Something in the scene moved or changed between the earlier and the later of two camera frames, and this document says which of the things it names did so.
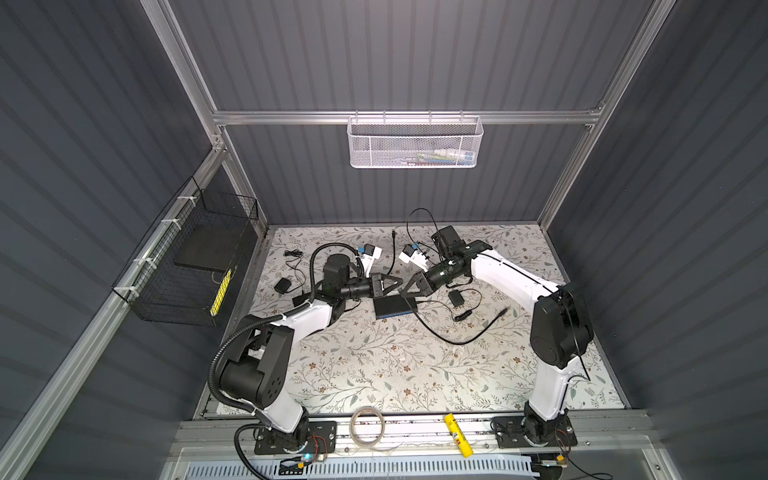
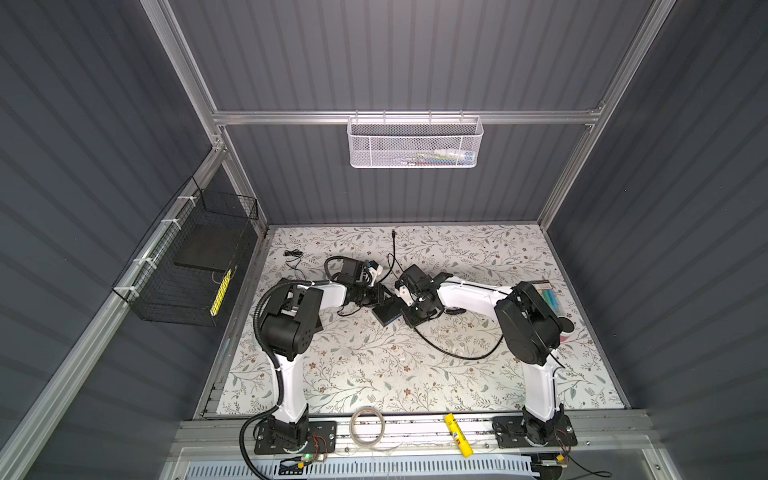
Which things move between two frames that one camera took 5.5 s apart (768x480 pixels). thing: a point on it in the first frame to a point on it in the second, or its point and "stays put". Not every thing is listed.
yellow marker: [459, 436] stays put
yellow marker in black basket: [220, 292] stays put
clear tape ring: [352, 428] stays put
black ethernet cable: [505, 311] to [420, 336]
